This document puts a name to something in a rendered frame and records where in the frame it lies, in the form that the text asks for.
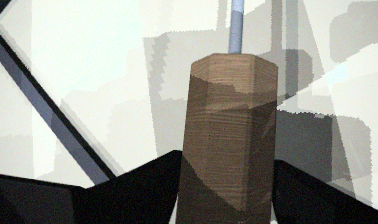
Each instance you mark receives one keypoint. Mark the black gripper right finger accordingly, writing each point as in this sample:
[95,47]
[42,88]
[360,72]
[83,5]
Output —
[299,198]

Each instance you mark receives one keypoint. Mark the dark grey l-shaped hook tool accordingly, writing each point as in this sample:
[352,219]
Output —
[83,153]

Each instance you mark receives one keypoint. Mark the brown wooden tool handle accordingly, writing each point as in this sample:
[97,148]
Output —
[227,166]

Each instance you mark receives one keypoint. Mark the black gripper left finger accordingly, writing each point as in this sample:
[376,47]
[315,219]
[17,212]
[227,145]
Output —
[144,195]

